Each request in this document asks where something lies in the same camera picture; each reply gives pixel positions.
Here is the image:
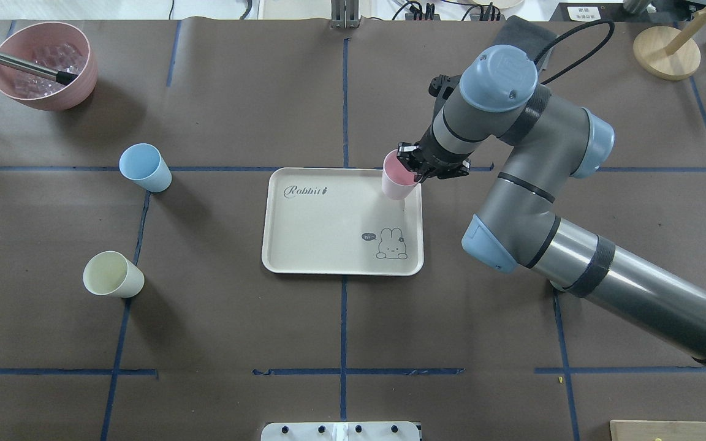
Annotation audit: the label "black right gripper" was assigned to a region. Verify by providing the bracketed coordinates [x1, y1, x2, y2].
[397, 142, 470, 184]

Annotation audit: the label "pink cup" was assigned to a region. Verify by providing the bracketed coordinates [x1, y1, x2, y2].
[382, 149, 420, 201]

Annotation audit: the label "blue cup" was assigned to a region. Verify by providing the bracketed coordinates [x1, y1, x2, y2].
[120, 143, 173, 193]

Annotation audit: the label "yellow cup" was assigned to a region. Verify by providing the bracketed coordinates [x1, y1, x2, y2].
[82, 251, 145, 298]

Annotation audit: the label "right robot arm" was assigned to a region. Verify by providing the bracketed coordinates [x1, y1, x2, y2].
[397, 45, 706, 366]

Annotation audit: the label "cream rabbit tray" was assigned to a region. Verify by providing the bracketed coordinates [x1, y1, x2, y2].
[261, 167, 424, 276]

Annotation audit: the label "black power strip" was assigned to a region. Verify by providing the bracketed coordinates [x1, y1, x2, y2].
[392, 1, 505, 21]

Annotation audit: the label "grey folded cloth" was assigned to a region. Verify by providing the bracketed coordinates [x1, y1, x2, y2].
[492, 16, 559, 61]

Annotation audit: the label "wooden stand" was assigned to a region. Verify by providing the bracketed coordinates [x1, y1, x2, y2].
[633, 7, 706, 81]

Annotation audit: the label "white mounting plate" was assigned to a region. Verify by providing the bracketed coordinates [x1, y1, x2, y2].
[260, 421, 422, 440]

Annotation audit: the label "ice cubes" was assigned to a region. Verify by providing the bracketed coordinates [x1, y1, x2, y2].
[13, 42, 87, 99]

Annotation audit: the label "pink bowl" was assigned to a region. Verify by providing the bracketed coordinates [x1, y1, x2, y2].
[0, 21, 98, 111]

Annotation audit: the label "metal camera post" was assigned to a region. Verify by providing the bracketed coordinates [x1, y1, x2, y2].
[330, 0, 360, 29]

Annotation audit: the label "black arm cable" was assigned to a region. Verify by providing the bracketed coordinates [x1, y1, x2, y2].
[533, 20, 616, 86]

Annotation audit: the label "metal scoop with black handle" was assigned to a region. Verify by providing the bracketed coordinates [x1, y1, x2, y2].
[0, 52, 78, 86]

